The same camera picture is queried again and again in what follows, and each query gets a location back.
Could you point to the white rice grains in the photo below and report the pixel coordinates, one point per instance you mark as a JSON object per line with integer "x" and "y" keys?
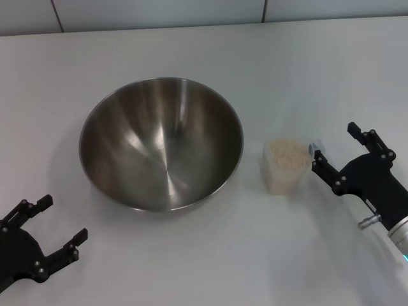
{"x": 287, "y": 157}

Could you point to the clear plastic cup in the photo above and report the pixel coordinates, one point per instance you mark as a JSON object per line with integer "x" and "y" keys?
{"x": 280, "y": 181}

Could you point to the stainless steel mixing bowl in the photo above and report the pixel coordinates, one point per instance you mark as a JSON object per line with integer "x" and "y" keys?
{"x": 162, "y": 150}

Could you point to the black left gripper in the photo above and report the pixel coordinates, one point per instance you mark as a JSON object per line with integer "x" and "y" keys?
{"x": 17, "y": 255}

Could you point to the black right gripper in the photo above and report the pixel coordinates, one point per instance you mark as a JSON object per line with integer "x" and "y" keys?
{"x": 373, "y": 188}

